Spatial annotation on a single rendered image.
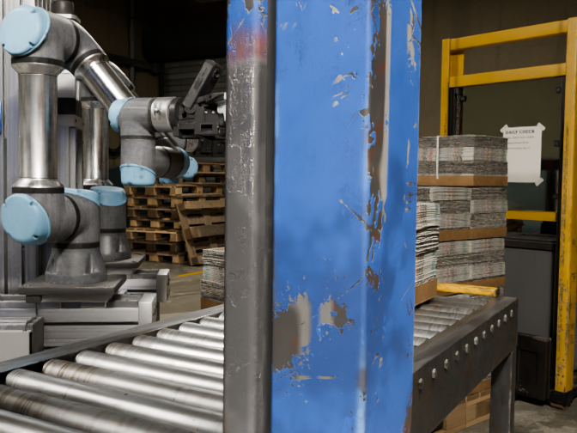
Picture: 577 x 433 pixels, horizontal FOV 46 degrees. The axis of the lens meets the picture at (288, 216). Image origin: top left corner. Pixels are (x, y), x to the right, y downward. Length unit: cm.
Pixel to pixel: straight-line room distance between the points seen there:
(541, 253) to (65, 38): 266
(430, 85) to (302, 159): 913
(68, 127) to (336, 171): 170
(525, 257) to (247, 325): 340
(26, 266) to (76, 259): 25
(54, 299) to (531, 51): 800
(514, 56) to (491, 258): 619
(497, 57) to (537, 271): 585
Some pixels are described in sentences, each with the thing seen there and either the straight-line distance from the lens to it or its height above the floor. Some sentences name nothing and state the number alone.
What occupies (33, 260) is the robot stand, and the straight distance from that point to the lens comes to 196.
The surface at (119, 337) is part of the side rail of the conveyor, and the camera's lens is 125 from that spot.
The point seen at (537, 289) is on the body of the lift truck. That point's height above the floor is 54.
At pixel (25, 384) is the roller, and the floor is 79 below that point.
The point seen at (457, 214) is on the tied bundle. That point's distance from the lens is 296.
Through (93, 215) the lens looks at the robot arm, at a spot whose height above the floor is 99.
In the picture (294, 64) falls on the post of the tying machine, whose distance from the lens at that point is 34.
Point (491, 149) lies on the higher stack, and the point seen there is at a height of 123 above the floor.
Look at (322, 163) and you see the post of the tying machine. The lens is 33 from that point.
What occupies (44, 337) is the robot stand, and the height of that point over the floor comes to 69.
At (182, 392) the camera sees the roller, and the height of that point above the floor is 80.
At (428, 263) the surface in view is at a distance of 161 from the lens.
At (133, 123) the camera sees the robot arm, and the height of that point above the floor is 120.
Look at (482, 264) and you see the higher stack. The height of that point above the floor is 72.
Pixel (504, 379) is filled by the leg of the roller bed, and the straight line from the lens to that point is 176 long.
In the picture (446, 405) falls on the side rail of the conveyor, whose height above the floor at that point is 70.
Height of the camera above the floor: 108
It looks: 3 degrees down
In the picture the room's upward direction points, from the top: 1 degrees clockwise
